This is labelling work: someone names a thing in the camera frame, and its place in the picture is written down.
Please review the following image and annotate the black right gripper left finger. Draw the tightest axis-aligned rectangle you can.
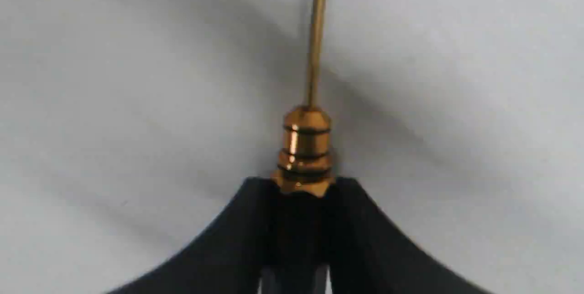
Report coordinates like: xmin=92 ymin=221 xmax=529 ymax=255
xmin=113 ymin=177 xmax=277 ymax=294

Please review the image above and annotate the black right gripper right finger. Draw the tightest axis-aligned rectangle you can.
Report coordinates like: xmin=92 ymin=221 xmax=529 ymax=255
xmin=327 ymin=177 xmax=485 ymax=294

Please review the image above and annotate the black gold precision screwdriver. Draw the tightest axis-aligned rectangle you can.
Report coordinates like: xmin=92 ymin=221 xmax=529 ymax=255
xmin=261 ymin=0 xmax=334 ymax=294

